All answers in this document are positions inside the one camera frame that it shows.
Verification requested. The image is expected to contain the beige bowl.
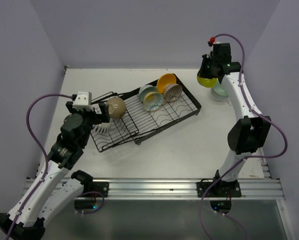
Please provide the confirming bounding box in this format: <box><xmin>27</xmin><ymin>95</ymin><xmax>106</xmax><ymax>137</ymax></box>
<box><xmin>106</xmin><ymin>96</ymin><xmax>126</xmax><ymax>120</ymax></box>

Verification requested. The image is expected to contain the black wire dish rack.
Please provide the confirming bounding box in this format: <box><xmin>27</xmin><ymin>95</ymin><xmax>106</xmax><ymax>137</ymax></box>
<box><xmin>91</xmin><ymin>76</ymin><xmax>202</xmax><ymax>153</ymax></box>

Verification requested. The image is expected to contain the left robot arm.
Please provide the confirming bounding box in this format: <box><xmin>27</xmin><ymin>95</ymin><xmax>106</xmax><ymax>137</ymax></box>
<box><xmin>0</xmin><ymin>101</ymin><xmax>110</xmax><ymax>240</ymax></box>

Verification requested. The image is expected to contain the aluminium mounting rail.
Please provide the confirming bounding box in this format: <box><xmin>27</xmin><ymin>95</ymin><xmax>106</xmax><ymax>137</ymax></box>
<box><xmin>23</xmin><ymin>176</ymin><xmax>285</xmax><ymax>201</ymax></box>

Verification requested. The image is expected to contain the white ribbed bowl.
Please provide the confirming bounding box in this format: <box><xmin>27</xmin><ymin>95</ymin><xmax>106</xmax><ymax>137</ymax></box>
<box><xmin>210</xmin><ymin>89</ymin><xmax>229</xmax><ymax>102</ymax></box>

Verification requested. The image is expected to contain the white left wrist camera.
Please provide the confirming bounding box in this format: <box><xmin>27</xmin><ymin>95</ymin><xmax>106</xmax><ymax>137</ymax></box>
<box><xmin>73</xmin><ymin>91</ymin><xmax>93</xmax><ymax>111</ymax></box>

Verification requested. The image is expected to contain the pale teal checked bowl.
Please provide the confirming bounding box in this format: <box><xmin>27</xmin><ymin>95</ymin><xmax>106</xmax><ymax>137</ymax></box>
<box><xmin>138</xmin><ymin>84</ymin><xmax>157</xmax><ymax>103</ymax></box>

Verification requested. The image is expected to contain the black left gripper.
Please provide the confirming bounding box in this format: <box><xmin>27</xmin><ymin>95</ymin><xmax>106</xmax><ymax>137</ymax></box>
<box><xmin>66</xmin><ymin>101</ymin><xmax>109</xmax><ymax>147</ymax></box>

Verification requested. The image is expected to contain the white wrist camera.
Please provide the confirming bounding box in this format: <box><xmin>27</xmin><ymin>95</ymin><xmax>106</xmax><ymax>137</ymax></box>
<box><xmin>73</xmin><ymin>91</ymin><xmax>93</xmax><ymax>111</ymax></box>
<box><xmin>207</xmin><ymin>36</ymin><xmax>221</xmax><ymax>48</ymax></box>

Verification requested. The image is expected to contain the orange yellow bowl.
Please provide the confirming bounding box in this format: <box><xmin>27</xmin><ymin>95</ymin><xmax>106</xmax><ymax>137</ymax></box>
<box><xmin>156</xmin><ymin>73</ymin><xmax>177</xmax><ymax>94</ymax></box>

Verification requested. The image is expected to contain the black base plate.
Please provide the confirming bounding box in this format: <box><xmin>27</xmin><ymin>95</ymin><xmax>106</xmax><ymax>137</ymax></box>
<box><xmin>196</xmin><ymin>178</ymin><xmax>242</xmax><ymax>198</ymax></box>
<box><xmin>90</xmin><ymin>181</ymin><xmax>110</xmax><ymax>199</ymax></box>

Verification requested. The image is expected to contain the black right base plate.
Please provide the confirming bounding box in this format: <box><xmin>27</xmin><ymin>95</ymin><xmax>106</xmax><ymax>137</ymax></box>
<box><xmin>196</xmin><ymin>178</ymin><xmax>242</xmax><ymax>198</ymax></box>

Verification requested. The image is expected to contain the lime yellow bowl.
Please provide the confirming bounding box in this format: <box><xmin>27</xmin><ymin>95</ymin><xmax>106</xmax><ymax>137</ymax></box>
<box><xmin>196</xmin><ymin>75</ymin><xmax>218</xmax><ymax>88</ymax></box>

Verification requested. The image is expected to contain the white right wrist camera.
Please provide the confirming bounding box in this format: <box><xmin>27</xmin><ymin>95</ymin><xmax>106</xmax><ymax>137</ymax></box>
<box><xmin>207</xmin><ymin>36</ymin><xmax>221</xmax><ymax>48</ymax></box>

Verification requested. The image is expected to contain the yellow sun pattern bowl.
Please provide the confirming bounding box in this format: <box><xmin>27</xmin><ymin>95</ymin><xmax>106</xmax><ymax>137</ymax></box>
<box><xmin>143</xmin><ymin>91</ymin><xmax>164</xmax><ymax>112</ymax></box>

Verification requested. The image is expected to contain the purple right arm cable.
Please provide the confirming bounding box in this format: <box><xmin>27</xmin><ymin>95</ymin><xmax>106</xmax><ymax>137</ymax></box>
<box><xmin>198</xmin><ymin>33</ymin><xmax>289</xmax><ymax>240</ymax></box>

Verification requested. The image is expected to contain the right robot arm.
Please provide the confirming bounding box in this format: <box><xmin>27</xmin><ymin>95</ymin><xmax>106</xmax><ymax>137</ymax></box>
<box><xmin>197</xmin><ymin>40</ymin><xmax>271</xmax><ymax>198</ymax></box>

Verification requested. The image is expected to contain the brown patterned bowl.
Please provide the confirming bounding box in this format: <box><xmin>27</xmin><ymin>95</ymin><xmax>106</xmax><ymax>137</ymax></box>
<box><xmin>163</xmin><ymin>83</ymin><xmax>183</xmax><ymax>103</ymax></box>

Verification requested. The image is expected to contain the white blue striped bowl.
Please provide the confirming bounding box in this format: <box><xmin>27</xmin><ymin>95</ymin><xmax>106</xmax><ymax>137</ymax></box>
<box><xmin>92</xmin><ymin>122</ymin><xmax>111</xmax><ymax>135</ymax></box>

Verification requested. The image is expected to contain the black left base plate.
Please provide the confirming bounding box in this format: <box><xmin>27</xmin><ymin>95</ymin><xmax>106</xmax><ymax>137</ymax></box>
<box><xmin>90</xmin><ymin>181</ymin><xmax>110</xmax><ymax>199</ymax></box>

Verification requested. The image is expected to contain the light green bowl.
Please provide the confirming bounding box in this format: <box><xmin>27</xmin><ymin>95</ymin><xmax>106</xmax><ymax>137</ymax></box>
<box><xmin>211</xmin><ymin>83</ymin><xmax>229</xmax><ymax>98</ymax></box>

